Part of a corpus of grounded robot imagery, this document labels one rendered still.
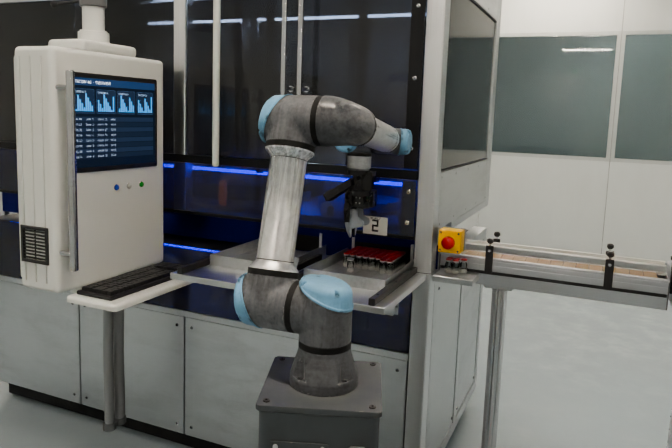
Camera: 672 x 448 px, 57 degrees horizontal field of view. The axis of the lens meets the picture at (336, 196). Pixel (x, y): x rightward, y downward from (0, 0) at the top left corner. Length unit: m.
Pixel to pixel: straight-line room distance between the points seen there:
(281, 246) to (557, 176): 5.31
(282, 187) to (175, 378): 1.40
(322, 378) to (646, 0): 5.67
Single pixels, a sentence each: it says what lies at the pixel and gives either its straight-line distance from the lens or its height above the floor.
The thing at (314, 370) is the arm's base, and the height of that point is 0.84.
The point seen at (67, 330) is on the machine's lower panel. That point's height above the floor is 0.41.
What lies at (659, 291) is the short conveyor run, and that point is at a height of 0.90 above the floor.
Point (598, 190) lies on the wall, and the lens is 6.51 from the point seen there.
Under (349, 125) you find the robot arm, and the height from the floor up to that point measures 1.36.
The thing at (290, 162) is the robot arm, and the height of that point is 1.27.
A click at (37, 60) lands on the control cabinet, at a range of 2.05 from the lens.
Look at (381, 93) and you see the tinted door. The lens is 2.01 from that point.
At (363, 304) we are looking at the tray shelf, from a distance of 1.66.
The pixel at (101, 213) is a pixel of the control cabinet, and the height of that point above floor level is 1.03.
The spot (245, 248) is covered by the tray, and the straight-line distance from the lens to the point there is 2.21.
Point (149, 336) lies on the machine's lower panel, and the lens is 2.64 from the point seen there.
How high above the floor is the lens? 1.38
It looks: 8 degrees down
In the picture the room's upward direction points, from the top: 2 degrees clockwise
